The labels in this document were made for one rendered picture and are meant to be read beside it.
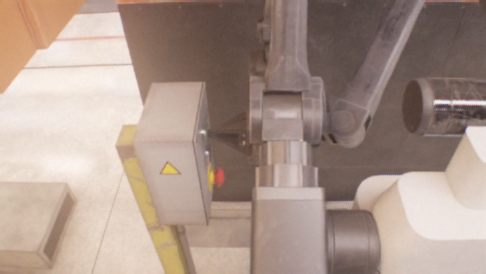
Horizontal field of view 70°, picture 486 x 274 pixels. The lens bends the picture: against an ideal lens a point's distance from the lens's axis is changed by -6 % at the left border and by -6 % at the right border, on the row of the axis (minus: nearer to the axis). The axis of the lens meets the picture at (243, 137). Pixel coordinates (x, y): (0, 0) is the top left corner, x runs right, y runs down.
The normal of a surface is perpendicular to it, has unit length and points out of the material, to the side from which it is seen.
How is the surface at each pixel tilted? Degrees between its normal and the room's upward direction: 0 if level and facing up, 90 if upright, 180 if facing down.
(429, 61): 90
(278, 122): 30
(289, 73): 67
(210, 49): 90
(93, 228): 0
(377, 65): 36
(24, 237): 0
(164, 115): 0
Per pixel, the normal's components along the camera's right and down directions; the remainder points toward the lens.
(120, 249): -0.03, -0.72
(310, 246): -0.05, -0.28
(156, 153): -0.02, 0.69
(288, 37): -0.05, 0.35
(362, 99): -0.35, -0.25
